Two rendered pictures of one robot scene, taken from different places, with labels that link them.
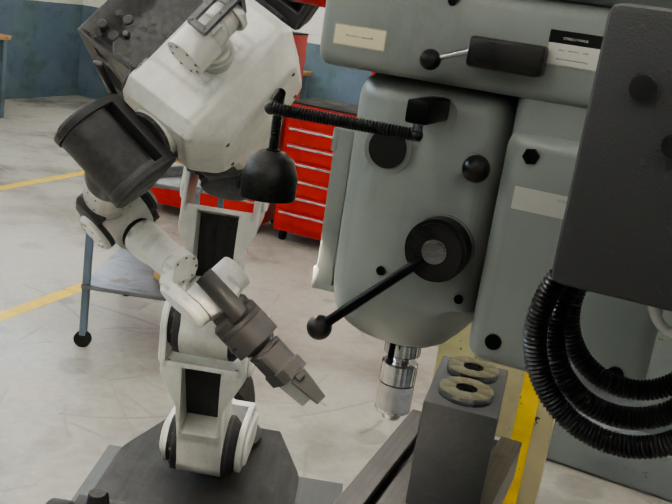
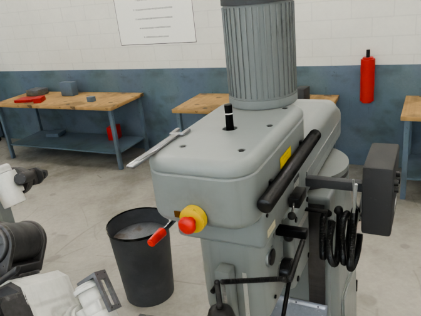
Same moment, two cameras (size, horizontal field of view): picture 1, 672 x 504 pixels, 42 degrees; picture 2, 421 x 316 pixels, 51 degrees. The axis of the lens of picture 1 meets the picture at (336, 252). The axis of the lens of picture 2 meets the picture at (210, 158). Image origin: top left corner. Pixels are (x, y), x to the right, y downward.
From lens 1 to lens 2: 146 cm
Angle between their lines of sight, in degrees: 77
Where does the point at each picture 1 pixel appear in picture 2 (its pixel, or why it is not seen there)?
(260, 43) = (70, 291)
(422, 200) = (277, 261)
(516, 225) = (296, 241)
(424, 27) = (279, 207)
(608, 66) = (393, 183)
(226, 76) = not seen: outside the picture
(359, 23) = (270, 224)
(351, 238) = (267, 298)
